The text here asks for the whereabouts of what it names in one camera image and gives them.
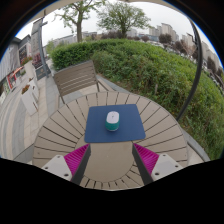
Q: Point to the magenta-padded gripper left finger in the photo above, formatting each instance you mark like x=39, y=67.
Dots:
x=77, y=159

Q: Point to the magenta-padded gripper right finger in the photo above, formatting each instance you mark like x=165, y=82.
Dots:
x=146, y=159

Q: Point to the white and teal computer mouse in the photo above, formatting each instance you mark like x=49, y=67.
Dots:
x=112, y=119

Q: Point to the blue rectangular mouse pad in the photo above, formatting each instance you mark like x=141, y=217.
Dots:
x=133, y=126

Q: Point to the tall white flower planter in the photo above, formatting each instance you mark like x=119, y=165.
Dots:
x=28, y=100
x=28, y=68

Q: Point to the slatted wooden chair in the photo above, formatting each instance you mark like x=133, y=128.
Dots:
x=75, y=76

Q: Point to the green trimmed hedge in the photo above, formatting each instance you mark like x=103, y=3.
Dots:
x=143, y=66

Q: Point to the curved dark umbrella pole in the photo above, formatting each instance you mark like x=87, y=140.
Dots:
x=198, y=63

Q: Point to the grey shopfront building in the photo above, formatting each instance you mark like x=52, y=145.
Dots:
x=10, y=58

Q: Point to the tall grey sign pillar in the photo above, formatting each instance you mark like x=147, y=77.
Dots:
x=36, y=43

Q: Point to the distant apartment buildings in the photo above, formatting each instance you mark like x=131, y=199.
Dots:
x=166, y=30

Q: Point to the thin-trunked leafy tree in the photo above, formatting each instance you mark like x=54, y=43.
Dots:
x=79, y=26

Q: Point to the round-crowned leafy tree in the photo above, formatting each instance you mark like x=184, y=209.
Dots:
x=123, y=16

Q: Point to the beige umbrella canopy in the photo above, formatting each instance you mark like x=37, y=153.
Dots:
x=160, y=1

